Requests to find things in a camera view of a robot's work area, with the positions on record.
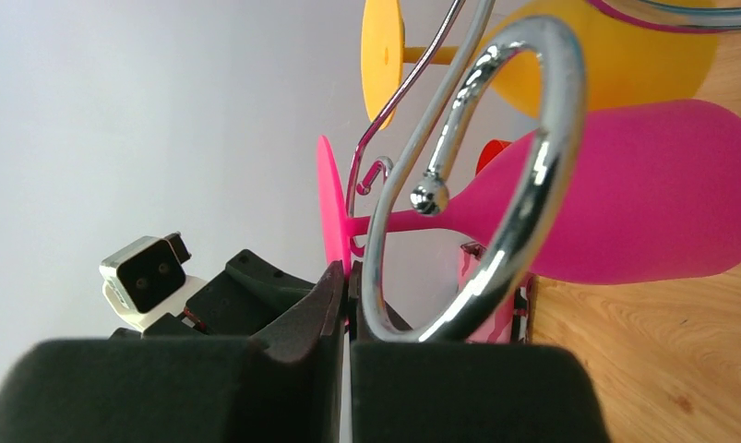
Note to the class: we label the pink wine glass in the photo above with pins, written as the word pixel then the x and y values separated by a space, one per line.
pixel 655 195

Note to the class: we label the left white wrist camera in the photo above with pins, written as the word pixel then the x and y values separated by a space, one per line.
pixel 146 280

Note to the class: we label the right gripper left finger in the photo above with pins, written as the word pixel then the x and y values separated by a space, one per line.
pixel 281 384

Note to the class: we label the chrome wine glass rack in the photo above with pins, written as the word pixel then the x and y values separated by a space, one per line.
pixel 512 202

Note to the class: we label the yellow wine glass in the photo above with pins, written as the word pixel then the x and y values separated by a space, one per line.
pixel 545 49

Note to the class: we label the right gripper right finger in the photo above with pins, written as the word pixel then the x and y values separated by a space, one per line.
pixel 466 392

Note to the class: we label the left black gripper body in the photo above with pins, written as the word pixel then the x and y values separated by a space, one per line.
pixel 240 300

